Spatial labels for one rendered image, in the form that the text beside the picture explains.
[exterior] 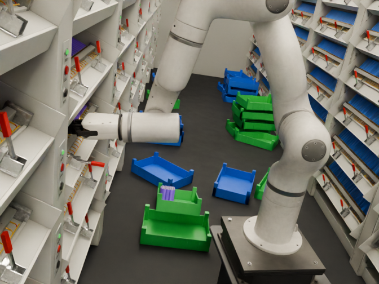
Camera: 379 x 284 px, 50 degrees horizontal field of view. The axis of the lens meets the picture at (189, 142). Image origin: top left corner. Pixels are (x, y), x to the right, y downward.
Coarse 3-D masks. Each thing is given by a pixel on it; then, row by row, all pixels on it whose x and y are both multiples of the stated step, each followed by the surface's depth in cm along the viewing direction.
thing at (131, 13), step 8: (136, 0) 199; (128, 8) 200; (136, 8) 200; (128, 16) 202; (136, 16) 202; (136, 24) 205; (128, 48) 208; (128, 56) 209; (128, 88) 215; (120, 96) 217; (128, 96) 217; (120, 160) 231; (120, 168) 233
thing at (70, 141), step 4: (92, 108) 141; (88, 112) 136; (92, 112) 138; (84, 116) 132; (72, 136) 116; (76, 136) 117; (80, 136) 121; (68, 140) 113; (72, 140) 114; (80, 140) 119; (68, 144) 111; (72, 144) 112; (80, 144) 118; (68, 148) 109; (68, 152) 110; (68, 164) 105
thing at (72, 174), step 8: (88, 104) 144; (96, 104) 146; (104, 104) 146; (96, 112) 147; (104, 112) 147; (88, 144) 122; (72, 152) 113; (80, 152) 116; (88, 152) 118; (72, 168) 106; (80, 168) 109; (72, 176) 103; (72, 184) 100; (64, 200) 91
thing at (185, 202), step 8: (160, 184) 210; (176, 192) 213; (184, 192) 213; (192, 192) 212; (160, 200) 182; (176, 200) 210; (184, 200) 213; (192, 200) 212; (200, 200) 184; (160, 208) 183; (168, 208) 183; (176, 208) 183; (184, 208) 183; (192, 208) 184; (200, 208) 184
